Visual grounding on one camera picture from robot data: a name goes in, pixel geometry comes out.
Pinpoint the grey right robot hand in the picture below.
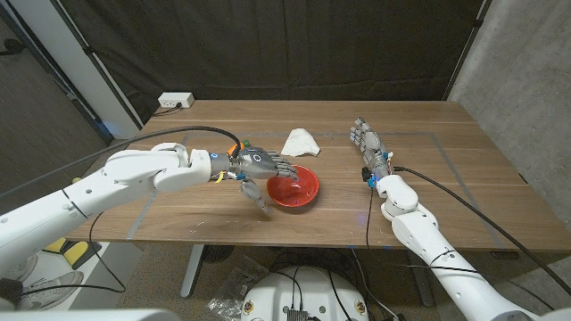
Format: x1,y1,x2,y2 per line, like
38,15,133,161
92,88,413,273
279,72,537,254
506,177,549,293
350,117,396,182

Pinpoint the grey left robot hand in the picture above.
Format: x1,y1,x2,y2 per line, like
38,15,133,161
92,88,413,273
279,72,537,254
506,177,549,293
209,146,299,213

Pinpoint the white cloth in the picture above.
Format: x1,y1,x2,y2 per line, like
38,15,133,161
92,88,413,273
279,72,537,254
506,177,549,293
280,128,321,158

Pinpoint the red bowl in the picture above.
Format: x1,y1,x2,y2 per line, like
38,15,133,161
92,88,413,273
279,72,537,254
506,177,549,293
266,164,320,209

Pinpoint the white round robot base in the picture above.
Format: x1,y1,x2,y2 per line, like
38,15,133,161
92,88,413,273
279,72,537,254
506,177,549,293
240,266,369,321

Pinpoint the orange toy carrot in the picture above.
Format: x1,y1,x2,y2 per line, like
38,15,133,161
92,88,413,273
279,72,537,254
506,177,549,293
227,140,251,157

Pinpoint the black round fan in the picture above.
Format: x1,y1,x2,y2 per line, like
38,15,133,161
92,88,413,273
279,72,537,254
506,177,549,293
203,244,236,264

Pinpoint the white power strip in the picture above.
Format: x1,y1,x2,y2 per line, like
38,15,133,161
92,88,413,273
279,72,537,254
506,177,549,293
157,92,195,110

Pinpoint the grey tape outline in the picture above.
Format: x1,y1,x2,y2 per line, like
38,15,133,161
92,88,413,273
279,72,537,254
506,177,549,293
127,131,505,251

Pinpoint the black backdrop curtain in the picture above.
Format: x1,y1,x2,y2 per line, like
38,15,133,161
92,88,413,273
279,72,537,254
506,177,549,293
60,0,485,124

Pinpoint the white table leg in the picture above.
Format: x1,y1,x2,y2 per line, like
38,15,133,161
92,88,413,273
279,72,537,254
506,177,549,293
180,243,205,299

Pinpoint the clear plastic bag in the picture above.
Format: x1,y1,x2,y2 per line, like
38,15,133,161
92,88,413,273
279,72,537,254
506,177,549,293
205,256,269,320

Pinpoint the grey table leg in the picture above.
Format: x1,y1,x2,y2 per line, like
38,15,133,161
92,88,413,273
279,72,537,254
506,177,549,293
408,249,434,308

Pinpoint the yellow and black object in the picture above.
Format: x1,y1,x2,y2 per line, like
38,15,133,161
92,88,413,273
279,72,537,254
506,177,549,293
44,237,103,271

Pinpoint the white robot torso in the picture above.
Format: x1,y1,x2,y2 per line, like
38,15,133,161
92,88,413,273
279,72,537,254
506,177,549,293
0,308,182,321

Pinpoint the grey white sneaker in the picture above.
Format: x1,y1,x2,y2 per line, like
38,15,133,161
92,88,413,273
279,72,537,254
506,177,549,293
15,270,85,312

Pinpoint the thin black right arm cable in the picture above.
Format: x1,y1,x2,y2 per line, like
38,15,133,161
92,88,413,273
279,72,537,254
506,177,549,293
365,186,373,249

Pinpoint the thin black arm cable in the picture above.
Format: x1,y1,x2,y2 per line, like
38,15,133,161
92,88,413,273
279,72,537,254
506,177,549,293
17,211,127,295
365,186,373,249

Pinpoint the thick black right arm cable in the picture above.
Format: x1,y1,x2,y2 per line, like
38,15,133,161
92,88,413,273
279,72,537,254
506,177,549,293
394,166,571,296

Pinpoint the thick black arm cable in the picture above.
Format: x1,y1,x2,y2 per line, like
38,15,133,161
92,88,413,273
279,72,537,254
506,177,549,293
394,166,571,296
0,125,242,202

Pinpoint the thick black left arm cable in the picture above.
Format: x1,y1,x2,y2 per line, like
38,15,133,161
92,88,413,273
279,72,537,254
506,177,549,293
0,125,242,202

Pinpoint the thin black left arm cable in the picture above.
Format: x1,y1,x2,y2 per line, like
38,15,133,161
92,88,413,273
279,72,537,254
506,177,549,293
17,211,127,295

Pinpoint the white door post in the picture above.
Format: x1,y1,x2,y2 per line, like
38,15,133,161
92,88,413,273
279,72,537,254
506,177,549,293
8,0,142,139

